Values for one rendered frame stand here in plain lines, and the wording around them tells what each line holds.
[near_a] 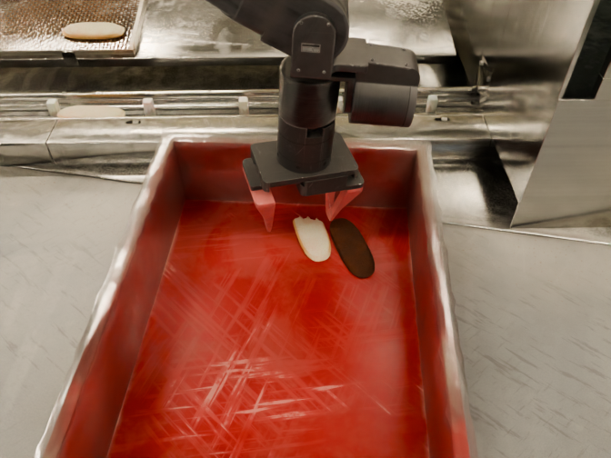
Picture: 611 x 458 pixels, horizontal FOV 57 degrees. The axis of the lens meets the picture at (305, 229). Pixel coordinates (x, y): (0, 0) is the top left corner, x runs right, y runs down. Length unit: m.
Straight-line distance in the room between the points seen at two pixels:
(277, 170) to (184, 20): 0.49
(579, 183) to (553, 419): 0.28
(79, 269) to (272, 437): 0.31
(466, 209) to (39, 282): 0.53
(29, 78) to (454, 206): 0.74
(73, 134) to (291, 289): 0.39
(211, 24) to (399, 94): 0.53
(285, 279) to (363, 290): 0.09
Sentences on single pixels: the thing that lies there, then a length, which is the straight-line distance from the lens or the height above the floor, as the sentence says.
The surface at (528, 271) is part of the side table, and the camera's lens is 0.72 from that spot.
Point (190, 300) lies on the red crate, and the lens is 0.65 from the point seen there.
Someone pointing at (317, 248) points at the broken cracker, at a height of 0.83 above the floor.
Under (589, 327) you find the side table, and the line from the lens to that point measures 0.69.
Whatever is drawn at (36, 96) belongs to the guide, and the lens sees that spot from 0.97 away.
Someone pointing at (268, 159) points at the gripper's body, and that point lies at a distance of 0.59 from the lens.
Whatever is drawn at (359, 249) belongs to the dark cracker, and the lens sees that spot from 0.68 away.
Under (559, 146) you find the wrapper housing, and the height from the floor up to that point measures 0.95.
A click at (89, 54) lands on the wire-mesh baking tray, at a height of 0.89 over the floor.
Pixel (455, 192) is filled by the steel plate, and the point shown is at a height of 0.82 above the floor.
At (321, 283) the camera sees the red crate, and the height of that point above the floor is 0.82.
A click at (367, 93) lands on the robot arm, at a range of 0.53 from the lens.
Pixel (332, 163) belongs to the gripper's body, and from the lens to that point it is 0.59.
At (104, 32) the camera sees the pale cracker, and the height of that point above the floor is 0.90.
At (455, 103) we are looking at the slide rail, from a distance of 0.91.
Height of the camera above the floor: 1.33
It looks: 46 degrees down
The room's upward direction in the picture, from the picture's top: straight up
